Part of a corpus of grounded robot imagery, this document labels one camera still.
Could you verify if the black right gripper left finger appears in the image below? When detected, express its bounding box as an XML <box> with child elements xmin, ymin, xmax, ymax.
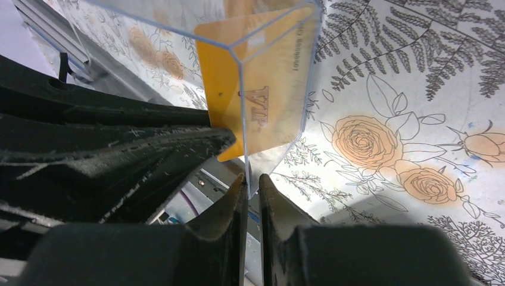
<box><xmin>18</xmin><ymin>175</ymin><xmax>248</xmax><ymax>285</ymax></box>

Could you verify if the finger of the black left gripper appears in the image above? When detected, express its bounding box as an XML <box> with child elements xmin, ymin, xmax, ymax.
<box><xmin>1</xmin><ymin>115</ymin><xmax>235</xmax><ymax>225</ymax></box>
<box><xmin>1</xmin><ymin>57</ymin><xmax>210</xmax><ymax>128</ymax></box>

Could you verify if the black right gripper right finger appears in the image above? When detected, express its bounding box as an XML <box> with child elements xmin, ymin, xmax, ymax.
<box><xmin>259</xmin><ymin>174</ymin><xmax>472</xmax><ymax>285</ymax></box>

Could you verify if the floral tablecloth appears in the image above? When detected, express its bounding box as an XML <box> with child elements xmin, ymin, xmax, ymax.
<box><xmin>43</xmin><ymin>0</ymin><xmax>505</xmax><ymax>286</ymax></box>

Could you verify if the clear plastic tray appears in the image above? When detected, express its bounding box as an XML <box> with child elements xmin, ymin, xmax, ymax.
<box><xmin>91</xmin><ymin>1</ymin><xmax>321</xmax><ymax>197</ymax></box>

